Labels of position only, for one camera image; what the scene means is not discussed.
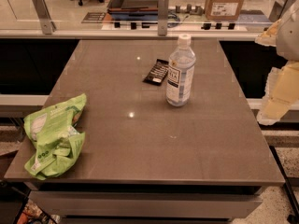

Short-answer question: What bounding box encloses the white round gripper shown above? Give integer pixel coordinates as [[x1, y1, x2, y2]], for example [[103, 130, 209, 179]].
[[255, 0, 299, 125]]

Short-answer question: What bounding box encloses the clear blue plastic bottle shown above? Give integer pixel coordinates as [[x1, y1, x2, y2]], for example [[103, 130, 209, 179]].
[[166, 34, 196, 107]]

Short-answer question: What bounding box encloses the brown cardboard box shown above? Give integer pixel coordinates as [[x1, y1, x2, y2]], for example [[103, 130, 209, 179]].
[[205, 0, 244, 21]]

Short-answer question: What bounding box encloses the black snack packet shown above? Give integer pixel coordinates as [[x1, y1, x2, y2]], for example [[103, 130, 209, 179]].
[[143, 59, 168, 86]]

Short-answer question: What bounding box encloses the grey tray bin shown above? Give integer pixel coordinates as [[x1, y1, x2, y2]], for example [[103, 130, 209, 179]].
[[107, 0, 158, 13]]

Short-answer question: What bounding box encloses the green crumpled snack bag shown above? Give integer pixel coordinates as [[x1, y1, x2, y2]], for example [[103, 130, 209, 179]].
[[24, 93, 87, 180]]

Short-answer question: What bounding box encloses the right metal glass bracket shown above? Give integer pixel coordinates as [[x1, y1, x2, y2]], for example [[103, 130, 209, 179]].
[[269, 0, 296, 21]]

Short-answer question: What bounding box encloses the metal glass bracket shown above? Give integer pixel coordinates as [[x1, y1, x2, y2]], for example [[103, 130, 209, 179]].
[[158, 0, 169, 36], [269, 0, 296, 21], [32, 0, 56, 35]]

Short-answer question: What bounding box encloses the middle metal glass bracket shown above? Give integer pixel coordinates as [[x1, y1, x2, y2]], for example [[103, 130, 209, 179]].
[[158, 0, 169, 36]]

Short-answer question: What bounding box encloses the left metal glass bracket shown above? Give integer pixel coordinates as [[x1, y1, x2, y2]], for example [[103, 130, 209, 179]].
[[32, 0, 56, 35]]

